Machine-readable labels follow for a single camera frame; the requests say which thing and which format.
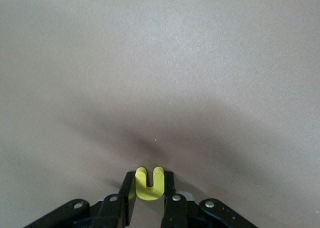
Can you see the yellow foam letter u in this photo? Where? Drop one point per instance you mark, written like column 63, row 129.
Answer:
column 150, row 193

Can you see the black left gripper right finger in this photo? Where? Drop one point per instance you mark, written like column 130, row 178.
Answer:
column 180, row 213

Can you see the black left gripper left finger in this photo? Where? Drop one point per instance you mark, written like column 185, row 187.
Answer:
column 112, row 213

